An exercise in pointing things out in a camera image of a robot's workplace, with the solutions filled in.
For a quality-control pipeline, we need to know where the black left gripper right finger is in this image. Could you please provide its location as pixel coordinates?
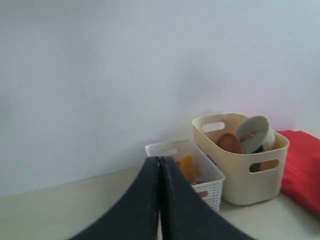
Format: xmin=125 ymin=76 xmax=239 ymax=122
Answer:
xmin=159 ymin=157 xmax=253 ymax=240

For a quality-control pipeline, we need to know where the yellow cheese wedge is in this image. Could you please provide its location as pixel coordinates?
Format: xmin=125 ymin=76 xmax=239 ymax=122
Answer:
xmin=179 ymin=155 xmax=196 ymax=182

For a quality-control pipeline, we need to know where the cream plastic bin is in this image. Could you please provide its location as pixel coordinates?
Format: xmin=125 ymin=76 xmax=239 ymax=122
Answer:
xmin=192 ymin=113 xmax=290 ymax=206

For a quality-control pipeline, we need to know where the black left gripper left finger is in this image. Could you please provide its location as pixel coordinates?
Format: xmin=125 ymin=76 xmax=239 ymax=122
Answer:
xmin=71 ymin=157 xmax=161 ymax=240

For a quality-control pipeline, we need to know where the white ceramic bowl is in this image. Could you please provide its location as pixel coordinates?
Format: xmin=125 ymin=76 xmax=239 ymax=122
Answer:
xmin=235 ymin=115 xmax=276 ymax=154

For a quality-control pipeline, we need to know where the brown wooden plate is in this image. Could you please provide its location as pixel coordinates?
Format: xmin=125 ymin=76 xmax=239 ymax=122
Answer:
xmin=215 ymin=132 xmax=246 ymax=173

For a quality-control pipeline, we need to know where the white perforated plastic basket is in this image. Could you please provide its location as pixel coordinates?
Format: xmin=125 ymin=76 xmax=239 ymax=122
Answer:
xmin=145 ymin=139 xmax=225 ymax=212

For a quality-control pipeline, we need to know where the red scalloped placemat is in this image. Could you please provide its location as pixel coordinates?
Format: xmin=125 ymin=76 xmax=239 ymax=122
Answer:
xmin=278 ymin=130 xmax=320 ymax=216

